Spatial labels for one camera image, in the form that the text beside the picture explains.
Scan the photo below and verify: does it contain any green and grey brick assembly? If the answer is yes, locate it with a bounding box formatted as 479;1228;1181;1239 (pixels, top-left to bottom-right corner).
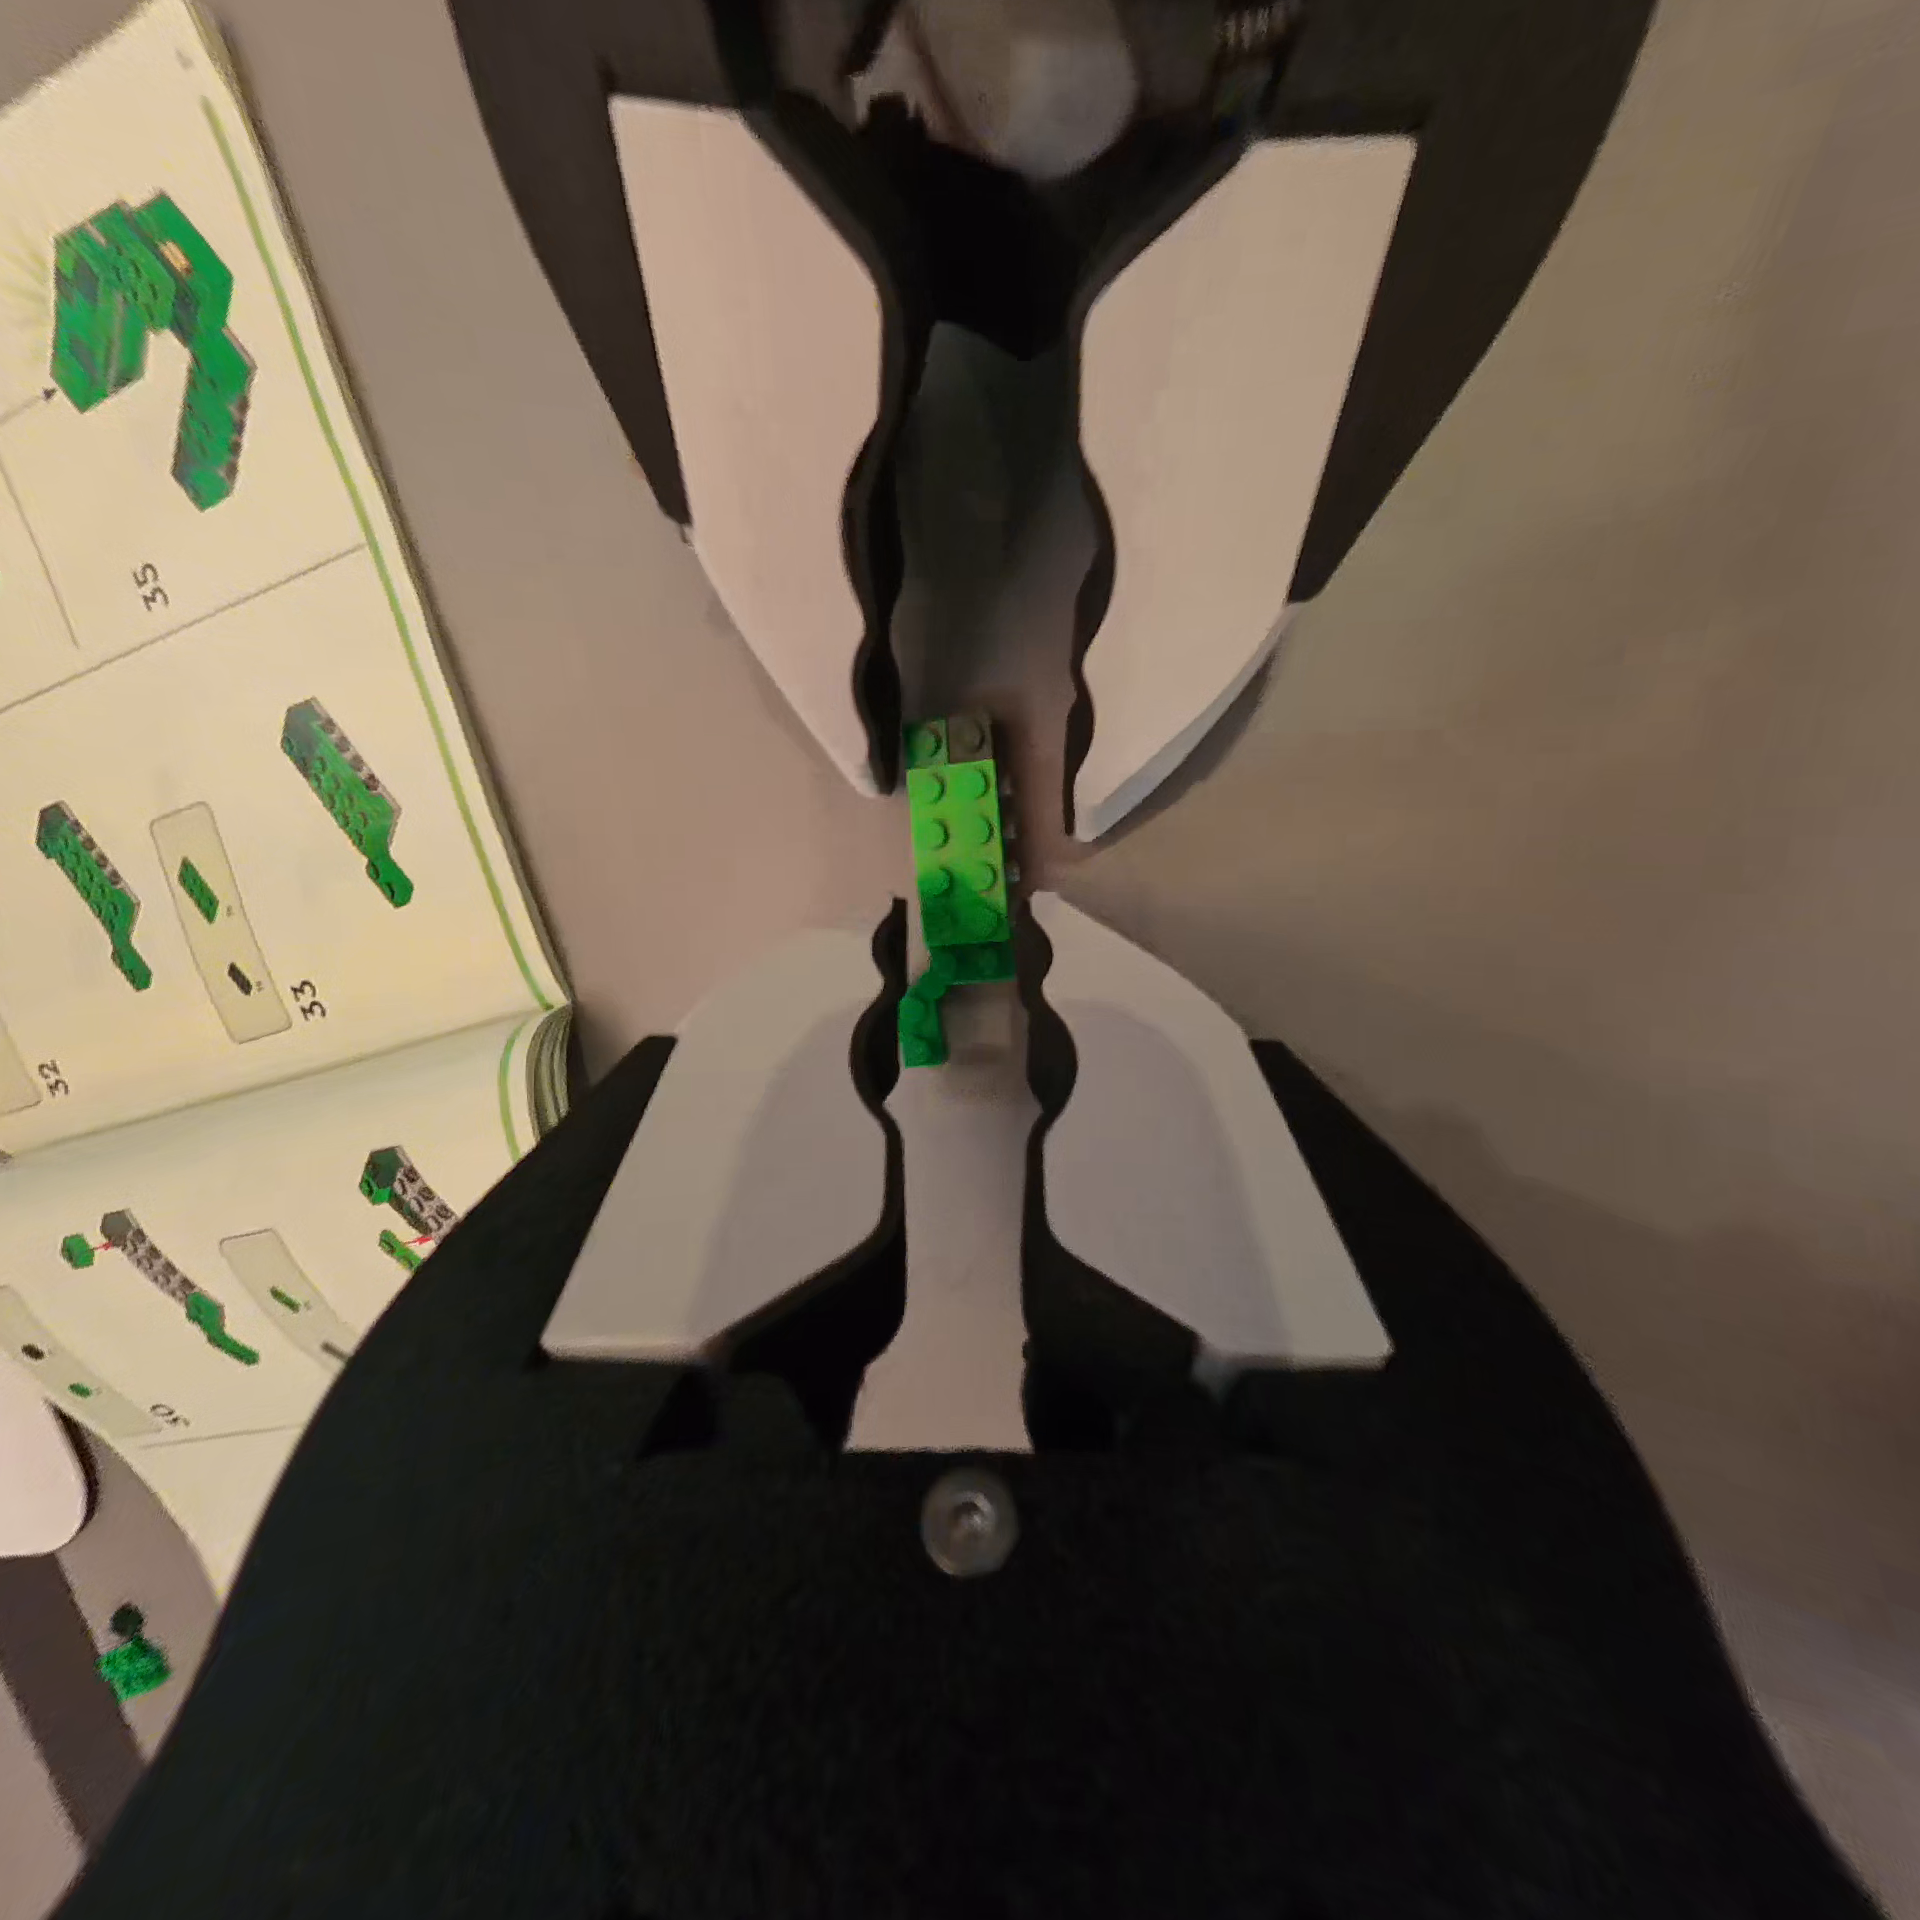
895;712;1032;1071

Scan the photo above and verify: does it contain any brick building instruction booklet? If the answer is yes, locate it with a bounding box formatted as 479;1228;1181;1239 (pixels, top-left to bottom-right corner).
0;0;576;1448

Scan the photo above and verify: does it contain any grey desk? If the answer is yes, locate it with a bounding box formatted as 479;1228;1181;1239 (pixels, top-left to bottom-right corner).
0;0;1920;1920

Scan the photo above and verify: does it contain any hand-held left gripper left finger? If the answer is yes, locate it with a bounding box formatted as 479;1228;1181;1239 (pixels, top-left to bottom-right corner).
538;896;917;1368

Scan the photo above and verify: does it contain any small green brick piece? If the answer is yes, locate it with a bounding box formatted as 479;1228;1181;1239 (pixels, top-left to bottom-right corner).
96;1603;176;1701

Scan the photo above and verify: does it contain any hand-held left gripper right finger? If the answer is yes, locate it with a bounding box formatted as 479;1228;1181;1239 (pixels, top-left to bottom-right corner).
1017;891;1400;1374

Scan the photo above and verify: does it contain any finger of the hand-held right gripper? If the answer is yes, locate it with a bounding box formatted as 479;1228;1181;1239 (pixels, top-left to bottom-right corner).
1065;135;1421;842
602;93;912;799

